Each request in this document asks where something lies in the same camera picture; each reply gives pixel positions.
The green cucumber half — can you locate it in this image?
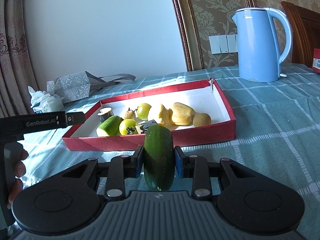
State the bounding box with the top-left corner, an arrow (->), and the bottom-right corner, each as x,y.
144,125 -> 175,191
96,115 -> 123,137

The green tomato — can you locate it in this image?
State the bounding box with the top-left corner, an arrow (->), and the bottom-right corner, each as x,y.
137,103 -> 151,121
119,119 -> 138,135

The yellow mango piece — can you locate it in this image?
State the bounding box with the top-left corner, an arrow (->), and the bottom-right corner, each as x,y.
169,102 -> 195,126

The brown longan fruit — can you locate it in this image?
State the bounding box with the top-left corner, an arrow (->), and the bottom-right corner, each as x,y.
124,108 -> 136,120

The person's left hand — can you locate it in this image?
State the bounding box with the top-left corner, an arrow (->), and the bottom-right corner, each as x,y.
7,149 -> 29,209

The white tissue pack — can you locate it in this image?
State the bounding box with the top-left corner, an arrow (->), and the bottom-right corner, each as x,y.
28,86 -> 63,114

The green cucumber half in box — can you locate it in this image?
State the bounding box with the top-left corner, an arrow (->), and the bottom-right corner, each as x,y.
96,115 -> 123,137

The small brown longan right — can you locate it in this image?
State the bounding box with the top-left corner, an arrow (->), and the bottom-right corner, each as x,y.
193,113 -> 212,127

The dark-skinned cut eggplant piece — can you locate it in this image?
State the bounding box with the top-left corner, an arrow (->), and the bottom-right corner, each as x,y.
136,120 -> 158,134

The patterned curtain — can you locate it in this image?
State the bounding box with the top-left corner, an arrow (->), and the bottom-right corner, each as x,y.
1,0 -> 38,118

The dark cut cucumber stub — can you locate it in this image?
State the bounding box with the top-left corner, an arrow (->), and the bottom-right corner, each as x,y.
97,107 -> 113,123

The pale yellow mango slice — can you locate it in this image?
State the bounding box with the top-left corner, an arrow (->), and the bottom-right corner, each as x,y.
148,104 -> 170,127

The red shallow cardboard box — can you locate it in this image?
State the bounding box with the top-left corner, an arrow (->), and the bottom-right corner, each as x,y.
62,78 -> 236,151

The grey patterned gift bag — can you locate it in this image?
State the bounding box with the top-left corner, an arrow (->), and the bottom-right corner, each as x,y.
46,71 -> 136,104

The light blue electric kettle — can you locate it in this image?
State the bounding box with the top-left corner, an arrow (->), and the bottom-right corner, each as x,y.
232,7 -> 293,83

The red box at right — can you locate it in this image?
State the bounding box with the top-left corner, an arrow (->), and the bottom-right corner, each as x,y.
311,48 -> 320,74

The dark wooden headboard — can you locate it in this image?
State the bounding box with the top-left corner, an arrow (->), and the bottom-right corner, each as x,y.
281,1 -> 320,68

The white wall switch panel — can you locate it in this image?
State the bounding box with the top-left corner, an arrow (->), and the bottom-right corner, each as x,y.
209,34 -> 238,54

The ornate wooden wall frame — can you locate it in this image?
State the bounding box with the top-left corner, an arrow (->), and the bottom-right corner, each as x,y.
172,0 -> 254,71

